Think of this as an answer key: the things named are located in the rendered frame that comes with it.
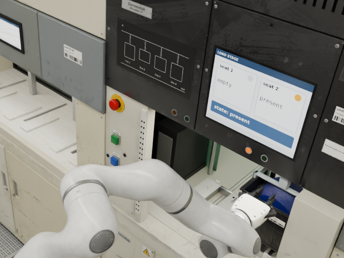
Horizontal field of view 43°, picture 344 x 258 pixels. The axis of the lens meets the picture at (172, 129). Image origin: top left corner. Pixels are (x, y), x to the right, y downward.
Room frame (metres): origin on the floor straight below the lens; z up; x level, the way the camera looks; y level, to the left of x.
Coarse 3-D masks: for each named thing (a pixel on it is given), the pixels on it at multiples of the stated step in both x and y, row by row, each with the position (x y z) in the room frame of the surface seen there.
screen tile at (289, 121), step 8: (264, 80) 1.00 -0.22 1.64; (264, 88) 1.00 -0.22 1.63; (272, 88) 0.99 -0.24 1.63; (280, 88) 0.98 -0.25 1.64; (288, 88) 0.96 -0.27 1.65; (272, 96) 0.98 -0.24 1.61; (280, 96) 0.97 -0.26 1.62; (288, 96) 0.96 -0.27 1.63; (304, 96) 0.94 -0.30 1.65; (256, 104) 1.01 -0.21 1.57; (264, 104) 0.99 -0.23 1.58; (288, 104) 0.96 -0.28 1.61; (296, 104) 0.94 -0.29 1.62; (256, 112) 1.00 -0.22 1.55; (264, 112) 0.99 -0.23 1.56; (272, 112) 0.98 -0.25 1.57; (280, 112) 0.97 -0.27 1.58; (288, 112) 0.95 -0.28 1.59; (296, 112) 0.94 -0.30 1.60; (272, 120) 0.97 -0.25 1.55; (280, 120) 0.96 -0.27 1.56; (288, 120) 0.95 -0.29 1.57; (296, 120) 0.94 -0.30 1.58; (288, 128) 0.95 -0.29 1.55; (296, 128) 0.93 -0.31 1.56
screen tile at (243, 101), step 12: (216, 72) 1.09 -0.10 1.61; (228, 72) 1.07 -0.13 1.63; (240, 72) 1.05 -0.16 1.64; (216, 84) 1.09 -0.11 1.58; (240, 84) 1.04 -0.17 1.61; (252, 84) 1.02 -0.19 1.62; (216, 96) 1.08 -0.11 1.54; (228, 96) 1.06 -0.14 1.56; (240, 96) 1.04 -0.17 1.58; (252, 96) 1.02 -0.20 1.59; (240, 108) 1.03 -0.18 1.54
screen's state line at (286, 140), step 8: (216, 104) 1.08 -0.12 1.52; (216, 112) 1.08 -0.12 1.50; (224, 112) 1.06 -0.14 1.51; (232, 112) 1.05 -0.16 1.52; (232, 120) 1.04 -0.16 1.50; (240, 120) 1.03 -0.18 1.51; (248, 120) 1.01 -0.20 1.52; (256, 120) 1.00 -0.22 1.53; (256, 128) 1.00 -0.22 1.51; (264, 128) 0.98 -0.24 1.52; (272, 128) 0.97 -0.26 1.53; (272, 136) 0.97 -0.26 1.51; (280, 136) 0.96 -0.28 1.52; (288, 136) 0.94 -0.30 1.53; (288, 144) 0.94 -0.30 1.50
